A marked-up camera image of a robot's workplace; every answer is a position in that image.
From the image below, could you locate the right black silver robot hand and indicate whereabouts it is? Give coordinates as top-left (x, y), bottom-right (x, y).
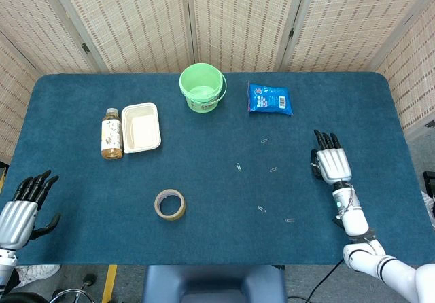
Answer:
top-left (310, 129), bottom-right (353, 185)

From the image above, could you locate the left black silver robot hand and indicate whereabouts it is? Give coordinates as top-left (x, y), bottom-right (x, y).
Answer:
top-left (0, 169), bottom-right (62, 251)

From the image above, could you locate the blue robot base block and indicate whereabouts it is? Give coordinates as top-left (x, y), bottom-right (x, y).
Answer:
top-left (141, 264), bottom-right (288, 303)

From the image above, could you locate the white sneaker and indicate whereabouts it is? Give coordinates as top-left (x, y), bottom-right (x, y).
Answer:
top-left (16, 264), bottom-right (62, 289)

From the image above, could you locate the blue snack packet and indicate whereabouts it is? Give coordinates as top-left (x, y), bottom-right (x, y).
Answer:
top-left (247, 81), bottom-right (294, 117)

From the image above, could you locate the chrome stool base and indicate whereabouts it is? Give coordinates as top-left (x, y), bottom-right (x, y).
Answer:
top-left (50, 273), bottom-right (98, 303)

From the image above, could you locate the black box on floor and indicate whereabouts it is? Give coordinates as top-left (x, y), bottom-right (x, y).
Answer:
top-left (422, 171), bottom-right (435, 198)

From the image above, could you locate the grey white shoe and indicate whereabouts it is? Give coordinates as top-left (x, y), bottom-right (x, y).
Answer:
top-left (421, 190), bottom-right (435, 230)

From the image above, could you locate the yellow floor tape strip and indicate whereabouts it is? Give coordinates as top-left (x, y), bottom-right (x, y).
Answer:
top-left (101, 264), bottom-right (118, 303)

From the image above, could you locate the woven folding screen panel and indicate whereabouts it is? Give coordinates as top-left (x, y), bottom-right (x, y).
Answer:
top-left (0, 33), bottom-right (39, 165)
top-left (372, 0), bottom-right (435, 137)
top-left (0, 0), bottom-right (100, 75)
top-left (185, 0), bottom-right (309, 73)
top-left (46, 0), bottom-right (198, 75)
top-left (278, 0), bottom-right (435, 73)

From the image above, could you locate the blue carpet table cover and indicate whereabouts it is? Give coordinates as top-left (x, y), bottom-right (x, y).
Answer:
top-left (0, 71), bottom-right (435, 266)

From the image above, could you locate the tea bottle with label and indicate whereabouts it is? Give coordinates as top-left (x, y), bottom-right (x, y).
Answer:
top-left (100, 107), bottom-right (124, 160)

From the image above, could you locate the green plastic bucket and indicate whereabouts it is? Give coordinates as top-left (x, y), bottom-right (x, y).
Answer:
top-left (179, 63), bottom-right (228, 114)

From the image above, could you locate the white plastic lunch box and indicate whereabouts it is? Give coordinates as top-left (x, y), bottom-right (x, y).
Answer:
top-left (120, 102), bottom-right (162, 154)

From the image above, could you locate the tan packing tape roll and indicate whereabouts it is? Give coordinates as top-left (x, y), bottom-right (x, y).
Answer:
top-left (154, 188), bottom-right (187, 222)

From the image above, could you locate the black floor cable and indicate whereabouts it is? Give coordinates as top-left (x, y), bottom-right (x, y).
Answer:
top-left (287, 258), bottom-right (345, 303)

